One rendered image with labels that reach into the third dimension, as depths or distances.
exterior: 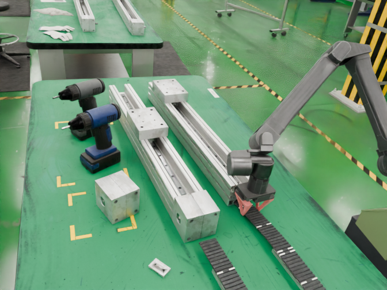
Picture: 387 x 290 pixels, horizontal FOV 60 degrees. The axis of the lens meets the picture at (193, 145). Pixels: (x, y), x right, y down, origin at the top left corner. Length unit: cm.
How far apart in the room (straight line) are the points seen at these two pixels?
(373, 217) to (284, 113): 41
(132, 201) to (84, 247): 18
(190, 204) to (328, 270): 41
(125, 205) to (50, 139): 52
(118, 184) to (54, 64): 172
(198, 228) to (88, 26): 203
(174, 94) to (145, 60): 122
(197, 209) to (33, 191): 52
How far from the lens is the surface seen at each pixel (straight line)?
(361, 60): 120
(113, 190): 99
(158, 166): 109
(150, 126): 122
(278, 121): 99
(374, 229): 116
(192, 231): 96
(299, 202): 121
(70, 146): 135
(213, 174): 115
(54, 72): 264
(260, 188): 99
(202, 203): 96
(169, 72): 412
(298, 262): 98
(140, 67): 268
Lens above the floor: 152
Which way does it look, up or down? 33 degrees down
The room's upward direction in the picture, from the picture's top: 7 degrees clockwise
